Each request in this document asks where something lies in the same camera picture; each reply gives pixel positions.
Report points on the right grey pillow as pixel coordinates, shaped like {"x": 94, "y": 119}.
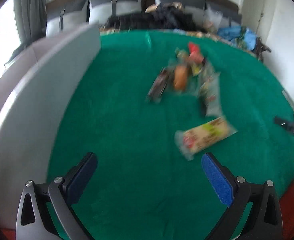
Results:
{"x": 201, "y": 10}

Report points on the dark handbag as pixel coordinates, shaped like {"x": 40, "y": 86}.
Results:
{"x": 260, "y": 48}

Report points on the black jacket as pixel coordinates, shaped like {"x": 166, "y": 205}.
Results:
{"x": 157, "y": 16}

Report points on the left grey pillow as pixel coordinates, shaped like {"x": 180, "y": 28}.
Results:
{"x": 66, "y": 17}

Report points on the blue clothing pile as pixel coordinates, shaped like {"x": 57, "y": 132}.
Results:
{"x": 240, "y": 36}

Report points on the brown chocolate snack bar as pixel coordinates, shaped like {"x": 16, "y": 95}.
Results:
{"x": 159, "y": 85}

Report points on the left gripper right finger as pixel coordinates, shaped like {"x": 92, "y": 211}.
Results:
{"x": 265, "y": 218}

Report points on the red snack packet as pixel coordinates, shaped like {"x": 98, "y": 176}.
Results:
{"x": 195, "y": 53}

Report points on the green satin cloth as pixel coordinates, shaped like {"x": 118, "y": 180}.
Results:
{"x": 144, "y": 188}

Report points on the clear plastic bag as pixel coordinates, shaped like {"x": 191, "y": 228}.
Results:
{"x": 212, "y": 20}

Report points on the grey curtain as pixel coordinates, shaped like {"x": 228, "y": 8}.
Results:
{"x": 30, "y": 18}

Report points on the beige green snack pack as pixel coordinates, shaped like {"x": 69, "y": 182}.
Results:
{"x": 197, "y": 139}

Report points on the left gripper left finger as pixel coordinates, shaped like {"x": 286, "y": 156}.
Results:
{"x": 33, "y": 218}

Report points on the black clear long snack pack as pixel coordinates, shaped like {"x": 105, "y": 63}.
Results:
{"x": 209, "y": 90}

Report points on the grey pillow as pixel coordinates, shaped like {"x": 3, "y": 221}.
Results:
{"x": 201, "y": 10}
{"x": 66, "y": 17}
{"x": 102, "y": 10}

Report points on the middle grey pillow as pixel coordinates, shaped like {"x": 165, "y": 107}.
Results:
{"x": 102, "y": 10}

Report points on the orange sausage snack pack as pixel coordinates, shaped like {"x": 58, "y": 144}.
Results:
{"x": 180, "y": 77}

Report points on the yellow snack packet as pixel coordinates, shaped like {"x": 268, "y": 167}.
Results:
{"x": 183, "y": 56}

